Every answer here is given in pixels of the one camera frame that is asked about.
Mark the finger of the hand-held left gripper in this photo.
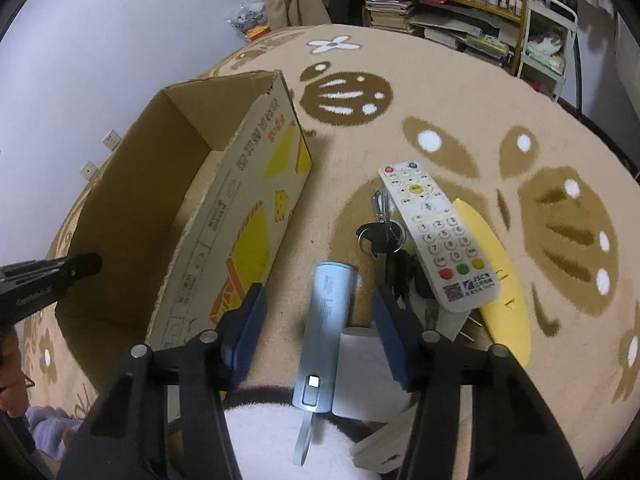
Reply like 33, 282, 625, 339
0, 252, 103, 286

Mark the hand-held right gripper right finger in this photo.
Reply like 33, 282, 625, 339
371, 282, 583, 480

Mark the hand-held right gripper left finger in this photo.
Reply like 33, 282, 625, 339
57, 282, 268, 480

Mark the white rectangular box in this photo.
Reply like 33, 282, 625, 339
332, 327, 408, 418

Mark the black car key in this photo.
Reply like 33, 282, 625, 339
356, 187, 436, 311

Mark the white television remote control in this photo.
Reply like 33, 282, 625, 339
377, 161, 502, 314

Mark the cardboard box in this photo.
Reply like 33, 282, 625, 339
54, 70, 314, 391

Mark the white charger plug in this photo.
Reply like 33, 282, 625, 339
422, 305, 483, 343

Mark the yellow flat plastic piece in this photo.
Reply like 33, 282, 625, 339
451, 198, 532, 367

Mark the person's pale clothing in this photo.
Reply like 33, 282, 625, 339
25, 405, 85, 467

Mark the beige brown printed blanket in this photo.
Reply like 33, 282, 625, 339
20, 24, 640, 480

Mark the bag of plush toys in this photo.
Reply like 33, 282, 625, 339
227, 0, 273, 43

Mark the pile of papers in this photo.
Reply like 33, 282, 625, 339
410, 5, 511, 66

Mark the stack of books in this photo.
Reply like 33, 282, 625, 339
365, 0, 416, 33

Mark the white metal rack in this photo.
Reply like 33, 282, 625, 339
520, 0, 580, 103

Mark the yellow wooden shelf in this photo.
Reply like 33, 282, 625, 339
357, 0, 531, 78

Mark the black bag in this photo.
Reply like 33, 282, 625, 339
550, 0, 616, 17

